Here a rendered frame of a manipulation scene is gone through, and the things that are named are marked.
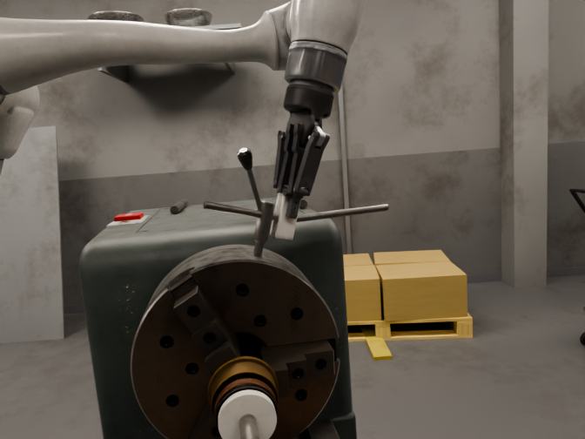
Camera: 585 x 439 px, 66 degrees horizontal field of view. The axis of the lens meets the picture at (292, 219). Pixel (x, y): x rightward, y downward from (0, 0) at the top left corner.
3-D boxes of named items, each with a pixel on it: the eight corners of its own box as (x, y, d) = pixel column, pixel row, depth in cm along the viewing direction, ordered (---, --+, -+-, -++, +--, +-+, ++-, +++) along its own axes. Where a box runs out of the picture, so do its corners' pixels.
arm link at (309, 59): (327, 64, 75) (320, 99, 75) (279, 46, 71) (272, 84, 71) (359, 56, 67) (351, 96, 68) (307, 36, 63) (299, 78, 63)
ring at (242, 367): (205, 352, 61) (203, 385, 52) (272, 342, 62) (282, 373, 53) (211, 415, 62) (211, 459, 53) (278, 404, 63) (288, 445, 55)
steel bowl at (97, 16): (151, 43, 381) (150, 24, 379) (135, 30, 340) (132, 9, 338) (103, 47, 381) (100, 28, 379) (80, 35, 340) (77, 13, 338)
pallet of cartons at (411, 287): (439, 294, 413) (438, 246, 407) (485, 337, 318) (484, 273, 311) (295, 306, 413) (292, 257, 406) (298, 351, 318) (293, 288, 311)
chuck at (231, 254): (124, 417, 74) (158, 233, 71) (306, 433, 80) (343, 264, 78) (113, 451, 66) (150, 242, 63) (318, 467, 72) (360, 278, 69)
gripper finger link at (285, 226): (299, 197, 71) (301, 197, 70) (291, 239, 72) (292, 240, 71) (282, 193, 70) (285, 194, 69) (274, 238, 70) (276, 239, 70)
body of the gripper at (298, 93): (346, 92, 67) (333, 153, 68) (318, 96, 75) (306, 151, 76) (303, 78, 64) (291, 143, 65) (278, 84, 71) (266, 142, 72)
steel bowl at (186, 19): (217, 38, 379) (215, 21, 377) (209, 25, 342) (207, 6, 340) (172, 42, 379) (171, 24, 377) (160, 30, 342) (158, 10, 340)
